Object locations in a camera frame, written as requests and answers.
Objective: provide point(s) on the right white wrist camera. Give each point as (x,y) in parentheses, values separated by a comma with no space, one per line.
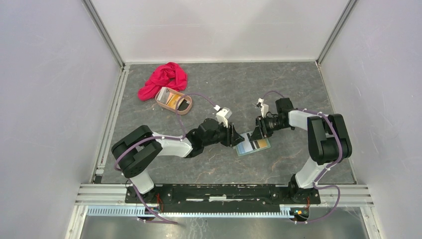
(264,108)

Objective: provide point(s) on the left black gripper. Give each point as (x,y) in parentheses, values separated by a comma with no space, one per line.
(232,137)

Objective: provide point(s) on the stack of upright cards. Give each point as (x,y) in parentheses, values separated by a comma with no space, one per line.
(163,95)

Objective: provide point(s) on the pink oval card tray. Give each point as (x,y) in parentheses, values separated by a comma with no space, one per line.
(184,106)

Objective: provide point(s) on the red crumpled cloth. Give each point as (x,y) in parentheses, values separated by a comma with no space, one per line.
(170,75)

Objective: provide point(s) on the gold card in tray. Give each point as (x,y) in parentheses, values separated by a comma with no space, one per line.
(172,101)

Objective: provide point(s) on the green card holder wallet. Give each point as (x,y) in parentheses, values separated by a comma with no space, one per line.
(247,136)

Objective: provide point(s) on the silver striped card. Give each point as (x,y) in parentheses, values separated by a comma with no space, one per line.
(247,146)

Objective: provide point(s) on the aluminium frame rail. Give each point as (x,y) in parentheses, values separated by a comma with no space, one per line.
(121,200)

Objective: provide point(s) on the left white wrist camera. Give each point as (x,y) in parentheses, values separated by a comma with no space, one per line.
(222,115)

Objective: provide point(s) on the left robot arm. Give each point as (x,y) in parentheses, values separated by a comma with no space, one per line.
(137,150)

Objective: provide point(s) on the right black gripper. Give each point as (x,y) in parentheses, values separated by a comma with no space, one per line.
(261,122)

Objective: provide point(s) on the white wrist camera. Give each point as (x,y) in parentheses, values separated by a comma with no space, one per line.
(264,108)
(222,115)

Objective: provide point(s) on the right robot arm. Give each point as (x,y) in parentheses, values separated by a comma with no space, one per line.
(328,141)

